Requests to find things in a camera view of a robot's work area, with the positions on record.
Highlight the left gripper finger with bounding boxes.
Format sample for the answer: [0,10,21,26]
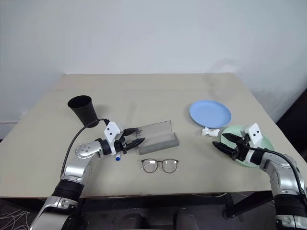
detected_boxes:
[123,128,141,136]
[125,138,146,151]

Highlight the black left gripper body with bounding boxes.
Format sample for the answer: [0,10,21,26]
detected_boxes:
[114,134,128,156]

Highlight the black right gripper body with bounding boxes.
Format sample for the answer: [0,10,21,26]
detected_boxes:
[231,136,251,161]

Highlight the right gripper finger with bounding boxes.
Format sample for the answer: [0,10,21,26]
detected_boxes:
[212,141,237,158]
[223,133,242,145]

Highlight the light green plate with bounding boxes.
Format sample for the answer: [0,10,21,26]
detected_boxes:
[220,124,274,168]

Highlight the grey glasses case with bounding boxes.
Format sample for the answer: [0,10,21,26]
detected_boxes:
[135,120,180,155]

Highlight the white tissue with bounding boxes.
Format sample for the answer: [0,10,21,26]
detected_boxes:
[201,127,221,138]

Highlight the brown round-framed glasses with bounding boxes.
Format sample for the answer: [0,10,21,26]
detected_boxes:
[140,158,180,174]

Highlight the light blue plate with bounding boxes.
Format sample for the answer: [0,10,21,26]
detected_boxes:
[189,100,233,128]

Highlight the black plastic cup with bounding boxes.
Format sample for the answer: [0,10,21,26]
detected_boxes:
[67,95,99,128]

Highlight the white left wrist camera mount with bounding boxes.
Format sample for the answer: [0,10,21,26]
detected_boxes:
[103,121,121,156]

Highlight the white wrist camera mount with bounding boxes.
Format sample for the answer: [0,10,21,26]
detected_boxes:
[103,121,121,156]
[240,123,264,166]

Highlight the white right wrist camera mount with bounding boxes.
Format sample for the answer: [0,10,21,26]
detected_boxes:
[240,123,264,166]

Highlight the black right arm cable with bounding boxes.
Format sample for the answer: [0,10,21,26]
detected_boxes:
[247,146,307,195]

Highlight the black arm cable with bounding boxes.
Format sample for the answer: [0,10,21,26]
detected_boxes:
[247,146,307,195]
[61,117,110,178]

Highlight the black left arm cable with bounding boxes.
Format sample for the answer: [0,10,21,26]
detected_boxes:
[61,117,110,178]

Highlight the black table frame leg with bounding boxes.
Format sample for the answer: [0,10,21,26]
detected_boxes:
[222,191,275,219]

